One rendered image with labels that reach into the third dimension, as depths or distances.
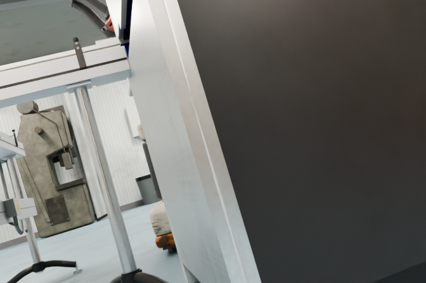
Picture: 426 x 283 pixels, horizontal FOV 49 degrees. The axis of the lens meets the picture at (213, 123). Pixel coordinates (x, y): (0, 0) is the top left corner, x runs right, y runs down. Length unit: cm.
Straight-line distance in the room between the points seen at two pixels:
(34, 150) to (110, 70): 731
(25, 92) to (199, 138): 94
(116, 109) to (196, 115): 936
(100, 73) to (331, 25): 94
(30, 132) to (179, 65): 814
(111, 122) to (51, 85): 851
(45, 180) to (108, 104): 233
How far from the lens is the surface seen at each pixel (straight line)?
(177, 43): 99
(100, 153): 175
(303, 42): 106
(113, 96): 1036
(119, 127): 1024
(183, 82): 97
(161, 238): 270
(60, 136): 886
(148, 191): 952
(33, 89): 176
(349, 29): 112
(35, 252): 327
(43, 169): 896
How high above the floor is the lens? 42
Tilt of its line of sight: 5 degrees up
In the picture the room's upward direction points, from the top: 17 degrees counter-clockwise
